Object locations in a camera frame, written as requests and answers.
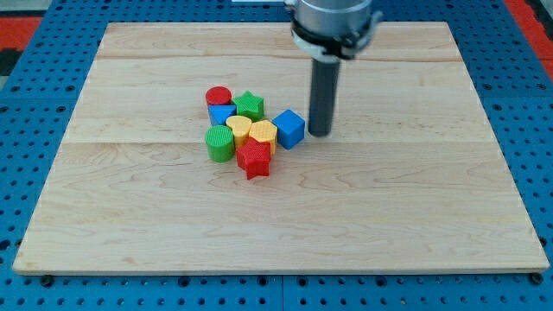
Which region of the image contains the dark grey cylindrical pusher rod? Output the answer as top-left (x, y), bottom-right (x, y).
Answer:
top-left (308, 59), bottom-right (340, 137)

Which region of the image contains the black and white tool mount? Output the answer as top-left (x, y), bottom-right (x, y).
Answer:
top-left (290, 11), bottom-right (383, 63)

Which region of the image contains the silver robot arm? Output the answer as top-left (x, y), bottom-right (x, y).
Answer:
top-left (284, 0), bottom-right (383, 137)

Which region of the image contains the green star block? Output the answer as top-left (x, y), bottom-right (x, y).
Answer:
top-left (232, 91), bottom-right (264, 122)

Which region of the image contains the red star block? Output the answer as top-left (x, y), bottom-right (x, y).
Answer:
top-left (236, 137), bottom-right (271, 180)

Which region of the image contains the light wooden board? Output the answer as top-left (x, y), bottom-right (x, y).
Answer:
top-left (13, 22), bottom-right (550, 276)

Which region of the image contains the blue cube block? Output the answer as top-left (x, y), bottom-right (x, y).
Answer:
top-left (272, 110), bottom-right (305, 149)

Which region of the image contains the yellow hexagon block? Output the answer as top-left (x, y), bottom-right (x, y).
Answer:
top-left (249, 120), bottom-right (277, 155)

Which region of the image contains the yellow heart block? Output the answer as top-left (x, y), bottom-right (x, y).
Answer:
top-left (226, 115), bottom-right (252, 149)

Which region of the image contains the red cylinder block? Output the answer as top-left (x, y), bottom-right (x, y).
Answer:
top-left (205, 86), bottom-right (232, 105)

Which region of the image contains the blue triangle block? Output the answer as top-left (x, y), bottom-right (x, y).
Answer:
top-left (208, 105), bottom-right (237, 126)

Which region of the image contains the green cylinder block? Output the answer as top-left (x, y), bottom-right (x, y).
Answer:
top-left (205, 125), bottom-right (235, 162)

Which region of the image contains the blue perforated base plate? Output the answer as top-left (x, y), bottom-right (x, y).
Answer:
top-left (1, 1), bottom-right (552, 310)

